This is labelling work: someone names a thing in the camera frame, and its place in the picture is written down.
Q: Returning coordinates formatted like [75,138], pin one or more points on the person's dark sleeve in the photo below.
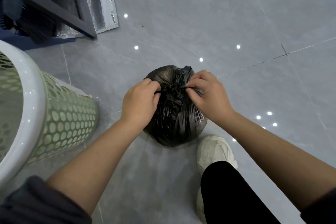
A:
[321,208]
[39,202]

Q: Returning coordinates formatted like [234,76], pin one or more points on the black broom brush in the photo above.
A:
[34,24]

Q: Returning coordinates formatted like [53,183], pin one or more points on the person's right forearm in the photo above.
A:
[283,158]

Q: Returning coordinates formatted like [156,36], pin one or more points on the person's left forearm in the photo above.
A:
[91,163]

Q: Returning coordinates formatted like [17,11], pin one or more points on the person's dark left sleeve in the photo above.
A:
[39,202]

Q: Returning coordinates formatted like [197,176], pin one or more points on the silver foil pad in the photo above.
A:
[102,8]

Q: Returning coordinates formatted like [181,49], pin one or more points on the person's dark right sleeve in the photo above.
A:
[321,208]

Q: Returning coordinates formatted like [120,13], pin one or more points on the person's right hand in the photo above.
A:
[214,100]

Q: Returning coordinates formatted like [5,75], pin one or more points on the dark metal frame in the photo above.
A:
[52,0]

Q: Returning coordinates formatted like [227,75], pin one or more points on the person's right thumb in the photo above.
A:
[193,98]

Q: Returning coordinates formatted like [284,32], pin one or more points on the person's left hand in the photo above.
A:
[139,104]

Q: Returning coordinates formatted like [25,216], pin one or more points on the person's black trouser leg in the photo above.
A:
[231,195]

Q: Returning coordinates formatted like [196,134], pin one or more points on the person's left fingers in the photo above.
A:
[154,91]

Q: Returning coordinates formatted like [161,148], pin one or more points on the black garbage bag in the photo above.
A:
[174,118]

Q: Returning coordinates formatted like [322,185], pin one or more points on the green perforated waste basket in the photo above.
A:
[39,105]

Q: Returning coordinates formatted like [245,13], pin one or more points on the white sneaker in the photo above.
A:
[214,153]

